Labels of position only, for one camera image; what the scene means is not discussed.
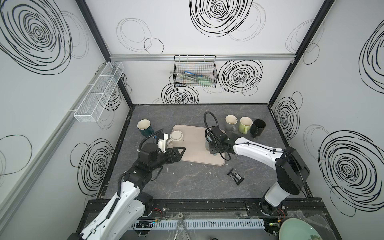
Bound cream white mug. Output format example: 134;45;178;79
167;130;184;148

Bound grey mug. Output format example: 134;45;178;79
225;115;238;132

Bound light green mug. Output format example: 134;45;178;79
238;117;253;135

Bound black mug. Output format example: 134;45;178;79
250;119;266;138

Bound dark green mug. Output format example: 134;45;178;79
137;119;155;137

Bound blue butterfly mug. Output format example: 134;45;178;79
205;135;214;152

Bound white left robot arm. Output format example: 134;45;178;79
68;130;186;240

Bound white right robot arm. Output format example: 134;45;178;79
203;112;310;216

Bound beige plastic tray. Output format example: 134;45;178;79
173;125;225;166

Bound black snack packet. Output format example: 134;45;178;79
227;169;244;186

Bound light green plate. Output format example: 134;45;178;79
279;218;322;240

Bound utensils in wire basket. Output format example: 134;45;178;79
173;71;213;87

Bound black wire basket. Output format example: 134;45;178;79
172;55;218;88

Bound white slotted cable duct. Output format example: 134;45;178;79
133;219;265;231

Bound white wire shelf basket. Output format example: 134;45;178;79
74;62;125;123

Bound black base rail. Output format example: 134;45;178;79
83;196;326;218

